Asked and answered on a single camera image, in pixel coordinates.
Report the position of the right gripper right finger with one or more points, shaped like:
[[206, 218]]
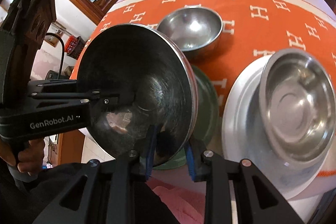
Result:
[[209, 167]]

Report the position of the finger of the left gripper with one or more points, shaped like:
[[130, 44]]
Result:
[[105, 99]]

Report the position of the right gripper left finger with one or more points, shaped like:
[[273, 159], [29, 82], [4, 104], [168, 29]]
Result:
[[132, 167]]

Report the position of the white large plate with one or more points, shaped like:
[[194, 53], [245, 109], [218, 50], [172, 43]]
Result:
[[319, 184]]

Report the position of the green plate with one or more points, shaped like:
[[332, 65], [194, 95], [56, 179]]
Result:
[[177, 116]]

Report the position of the pink steel bowl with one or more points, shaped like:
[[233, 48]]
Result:
[[131, 53]]

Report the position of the large steel bowl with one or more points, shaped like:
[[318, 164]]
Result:
[[297, 107]]

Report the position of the blue patterned porcelain plate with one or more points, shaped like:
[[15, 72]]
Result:
[[253, 143]]

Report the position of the person left hand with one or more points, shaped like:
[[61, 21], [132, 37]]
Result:
[[30, 159]]

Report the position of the small steel bowl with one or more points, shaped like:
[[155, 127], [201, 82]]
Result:
[[195, 30]]

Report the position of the orange H-pattern tablecloth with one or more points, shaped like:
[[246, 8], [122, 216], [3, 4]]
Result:
[[251, 29]]

